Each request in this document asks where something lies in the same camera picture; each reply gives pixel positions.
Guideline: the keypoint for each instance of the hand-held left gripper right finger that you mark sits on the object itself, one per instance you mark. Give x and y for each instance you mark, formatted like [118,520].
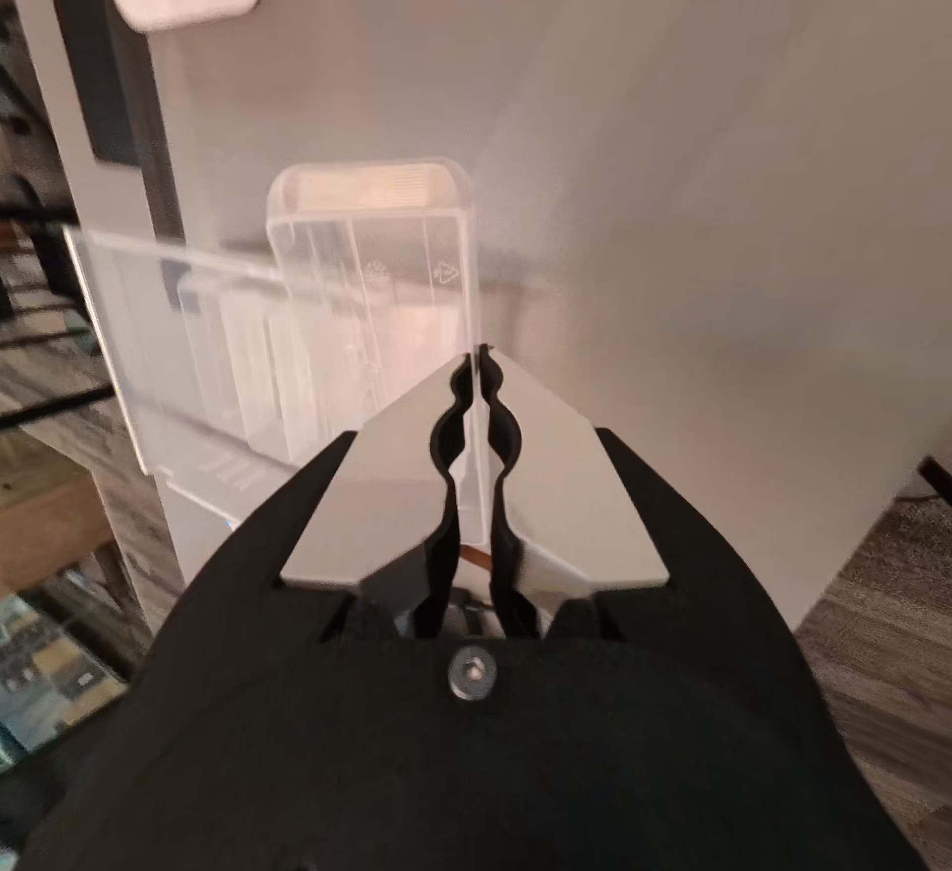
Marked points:
[587,514]

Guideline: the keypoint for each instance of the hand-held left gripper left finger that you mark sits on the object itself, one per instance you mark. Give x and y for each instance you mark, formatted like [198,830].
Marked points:
[364,514]

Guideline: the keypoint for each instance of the small transparent plastic drawer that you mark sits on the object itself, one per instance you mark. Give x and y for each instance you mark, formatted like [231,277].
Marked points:
[401,276]

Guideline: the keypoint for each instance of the large translucent storage bin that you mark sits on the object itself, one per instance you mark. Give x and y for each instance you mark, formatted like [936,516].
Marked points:
[149,335]

